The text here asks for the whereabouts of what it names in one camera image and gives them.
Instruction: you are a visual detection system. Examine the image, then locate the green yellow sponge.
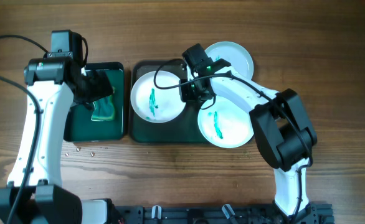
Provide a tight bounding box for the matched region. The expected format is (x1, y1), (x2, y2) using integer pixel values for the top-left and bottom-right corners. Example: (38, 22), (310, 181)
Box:
(91, 87), (116, 122)

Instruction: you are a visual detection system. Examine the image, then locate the white plate front stained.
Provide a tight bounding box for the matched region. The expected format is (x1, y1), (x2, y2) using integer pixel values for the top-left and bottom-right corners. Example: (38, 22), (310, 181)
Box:
(197, 96), (254, 149)

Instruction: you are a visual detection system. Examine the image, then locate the white plate stained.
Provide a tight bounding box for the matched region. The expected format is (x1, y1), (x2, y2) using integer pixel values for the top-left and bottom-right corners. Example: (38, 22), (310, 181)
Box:
(197, 96), (254, 149)
(205, 41), (254, 80)
(130, 71), (186, 123)

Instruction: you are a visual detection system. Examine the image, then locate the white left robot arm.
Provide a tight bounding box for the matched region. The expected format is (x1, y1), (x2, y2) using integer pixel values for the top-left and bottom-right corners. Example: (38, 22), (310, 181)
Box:
(0, 57), (113, 223)

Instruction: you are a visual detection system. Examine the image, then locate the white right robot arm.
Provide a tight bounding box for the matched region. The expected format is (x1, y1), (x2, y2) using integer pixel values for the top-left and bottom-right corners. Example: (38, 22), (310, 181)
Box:
(179, 66), (317, 222)

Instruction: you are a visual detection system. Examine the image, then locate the small dark green tray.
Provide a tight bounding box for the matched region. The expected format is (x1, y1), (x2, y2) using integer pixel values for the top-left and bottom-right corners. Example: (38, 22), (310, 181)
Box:
(64, 62), (126, 142)

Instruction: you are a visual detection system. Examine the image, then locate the large dark green tray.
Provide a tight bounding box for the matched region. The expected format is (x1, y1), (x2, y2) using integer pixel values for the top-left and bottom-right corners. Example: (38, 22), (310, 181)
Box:
(128, 60), (210, 144)

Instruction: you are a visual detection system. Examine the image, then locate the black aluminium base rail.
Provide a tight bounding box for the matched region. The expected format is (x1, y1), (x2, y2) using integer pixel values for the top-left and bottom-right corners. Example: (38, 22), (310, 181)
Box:
(116, 203), (335, 224)

